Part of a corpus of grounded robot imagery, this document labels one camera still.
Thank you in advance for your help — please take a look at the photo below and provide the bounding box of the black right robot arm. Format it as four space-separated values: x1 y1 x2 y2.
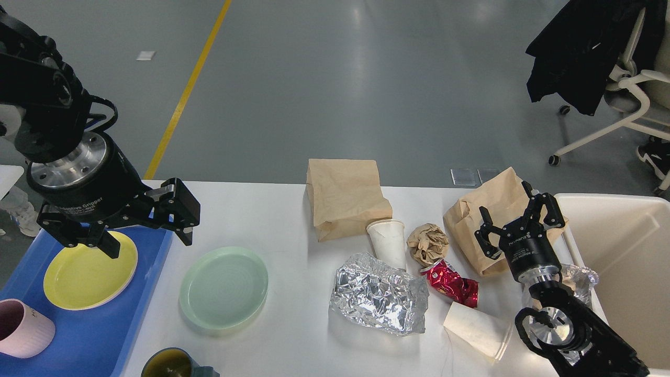
475 181 650 376

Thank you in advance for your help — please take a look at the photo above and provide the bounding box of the dark teal mug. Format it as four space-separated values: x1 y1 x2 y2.
140 348 220 376

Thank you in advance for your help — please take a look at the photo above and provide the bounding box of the beige plastic bin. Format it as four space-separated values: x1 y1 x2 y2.
556 194 669 376

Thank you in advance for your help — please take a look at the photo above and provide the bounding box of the white office chair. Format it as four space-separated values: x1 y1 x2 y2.
548 8 668 196

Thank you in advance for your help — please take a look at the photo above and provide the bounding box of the pink mug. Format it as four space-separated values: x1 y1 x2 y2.
1 298 55 359

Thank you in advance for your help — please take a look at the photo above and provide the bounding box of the upright white paper cup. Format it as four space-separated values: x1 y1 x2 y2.
366 219 406 271

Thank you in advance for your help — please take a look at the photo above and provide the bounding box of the crumpled brown paper ball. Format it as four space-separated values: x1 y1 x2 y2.
407 224 449 267

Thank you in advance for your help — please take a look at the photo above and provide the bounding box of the crumpled aluminium foil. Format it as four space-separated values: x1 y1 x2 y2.
330 253 429 336

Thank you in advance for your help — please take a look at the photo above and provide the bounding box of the white side table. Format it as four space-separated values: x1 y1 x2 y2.
0 164 25 199

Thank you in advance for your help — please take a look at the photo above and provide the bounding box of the yellow plate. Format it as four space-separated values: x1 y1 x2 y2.
43 231 138 311

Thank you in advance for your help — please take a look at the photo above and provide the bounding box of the person in white sneakers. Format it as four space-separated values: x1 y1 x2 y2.
1 186 41 238

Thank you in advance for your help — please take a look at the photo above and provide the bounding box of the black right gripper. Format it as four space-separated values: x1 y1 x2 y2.
474 181 566 282

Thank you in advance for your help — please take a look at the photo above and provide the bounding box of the foil with brown paper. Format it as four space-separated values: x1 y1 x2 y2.
521 263 599 367

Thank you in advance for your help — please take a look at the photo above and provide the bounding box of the lying white paper cup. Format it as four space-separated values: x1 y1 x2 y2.
443 302 512 363

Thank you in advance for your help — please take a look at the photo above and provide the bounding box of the blue plastic tray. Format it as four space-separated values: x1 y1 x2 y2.
1 227 173 376

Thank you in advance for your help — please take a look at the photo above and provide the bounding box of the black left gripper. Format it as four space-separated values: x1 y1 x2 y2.
27 132 201 259

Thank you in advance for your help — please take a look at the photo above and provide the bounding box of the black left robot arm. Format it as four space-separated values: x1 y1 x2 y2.
1 10 200 258

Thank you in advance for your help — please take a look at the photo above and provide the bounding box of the flat brown paper bag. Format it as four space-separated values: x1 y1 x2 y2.
306 159 393 242

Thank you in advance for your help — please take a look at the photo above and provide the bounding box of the crushed red can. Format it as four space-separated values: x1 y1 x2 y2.
419 259 479 308

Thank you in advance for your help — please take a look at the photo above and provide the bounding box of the crumpled brown paper bag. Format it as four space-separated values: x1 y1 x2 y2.
443 168 563 276

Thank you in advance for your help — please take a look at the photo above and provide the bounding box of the green plate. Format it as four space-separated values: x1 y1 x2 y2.
178 247 270 331

